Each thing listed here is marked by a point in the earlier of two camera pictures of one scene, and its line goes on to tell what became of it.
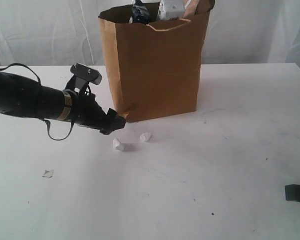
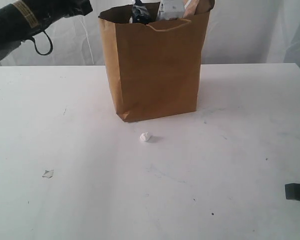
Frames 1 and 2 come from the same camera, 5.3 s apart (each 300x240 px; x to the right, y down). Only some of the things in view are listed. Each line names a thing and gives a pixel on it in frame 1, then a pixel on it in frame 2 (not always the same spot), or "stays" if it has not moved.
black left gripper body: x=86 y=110 to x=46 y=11
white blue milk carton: x=169 y=9 stays
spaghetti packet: x=141 y=13 stays
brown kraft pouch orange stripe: x=192 y=7 stays
